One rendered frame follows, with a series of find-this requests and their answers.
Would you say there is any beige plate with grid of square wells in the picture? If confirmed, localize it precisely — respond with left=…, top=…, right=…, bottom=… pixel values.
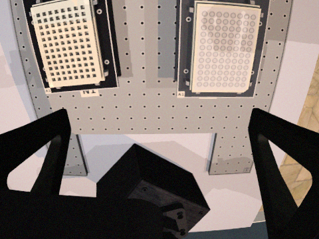
left=31, top=0, right=105, bottom=88

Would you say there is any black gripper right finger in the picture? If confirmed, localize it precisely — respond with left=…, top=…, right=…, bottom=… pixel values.
left=248, top=108, right=319, bottom=239

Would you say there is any black rectangular frame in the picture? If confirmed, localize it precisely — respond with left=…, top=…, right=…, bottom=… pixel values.
left=22, top=0, right=121, bottom=94

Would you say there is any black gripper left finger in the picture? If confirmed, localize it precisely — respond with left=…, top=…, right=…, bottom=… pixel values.
left=0, top=109, right=71, bottom=195

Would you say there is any cream multi-well plate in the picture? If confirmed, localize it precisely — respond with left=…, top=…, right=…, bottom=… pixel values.
left=189, top=0, right=261, bottom=92

